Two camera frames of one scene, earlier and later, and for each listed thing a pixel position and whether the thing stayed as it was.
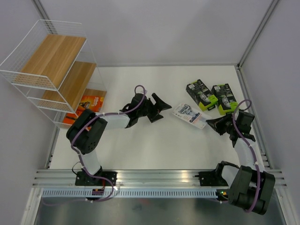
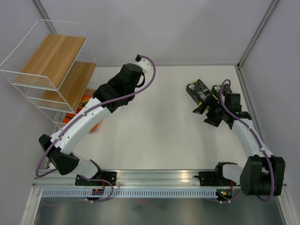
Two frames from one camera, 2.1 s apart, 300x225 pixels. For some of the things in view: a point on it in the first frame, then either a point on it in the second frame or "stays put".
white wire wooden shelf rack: (54, 67) stays put
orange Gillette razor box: (70, 118) stays put
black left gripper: (160, 105) -> (113, 81)
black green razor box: (202, 96) stays put
